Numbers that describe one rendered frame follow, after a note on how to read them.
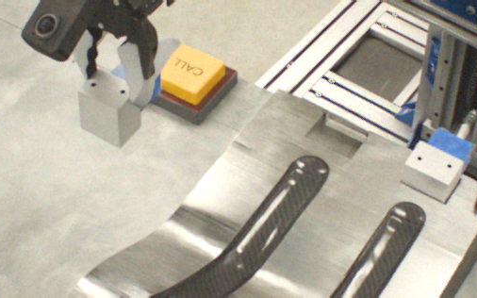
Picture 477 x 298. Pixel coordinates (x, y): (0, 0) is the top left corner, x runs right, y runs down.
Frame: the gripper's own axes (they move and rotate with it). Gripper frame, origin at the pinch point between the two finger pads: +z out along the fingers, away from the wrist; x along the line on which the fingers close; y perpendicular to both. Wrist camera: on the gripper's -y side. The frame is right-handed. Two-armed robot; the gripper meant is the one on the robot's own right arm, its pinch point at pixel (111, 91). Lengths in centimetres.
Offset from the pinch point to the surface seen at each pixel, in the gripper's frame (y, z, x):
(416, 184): 10.0, 5.3, -28.3
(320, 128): 13.3, 7.9, -15.7
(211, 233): -4.6, 6.7, -14.4
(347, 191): 6.1, 6.0, -22.7
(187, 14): 102, 95, 63
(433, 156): 12.5, 3.3, -28.7
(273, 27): 109, 95, 44
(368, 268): -0.1, 7.0, -28.6
